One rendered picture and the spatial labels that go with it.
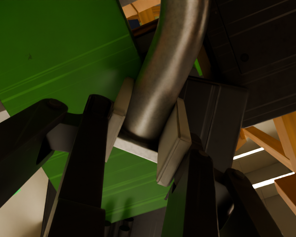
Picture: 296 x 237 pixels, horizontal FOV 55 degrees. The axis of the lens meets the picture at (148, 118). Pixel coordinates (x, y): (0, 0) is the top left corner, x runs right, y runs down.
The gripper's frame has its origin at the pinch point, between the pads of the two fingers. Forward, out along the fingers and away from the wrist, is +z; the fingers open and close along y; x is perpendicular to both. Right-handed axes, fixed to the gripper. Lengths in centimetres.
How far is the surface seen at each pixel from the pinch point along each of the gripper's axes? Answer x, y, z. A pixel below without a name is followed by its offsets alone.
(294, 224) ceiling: -266, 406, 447
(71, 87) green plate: -1.2, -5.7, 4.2
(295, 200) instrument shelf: -18, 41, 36
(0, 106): -11.6, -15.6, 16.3
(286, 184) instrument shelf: -19, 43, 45
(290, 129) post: -12, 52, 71
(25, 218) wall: -683, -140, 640
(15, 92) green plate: -3.3, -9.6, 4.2
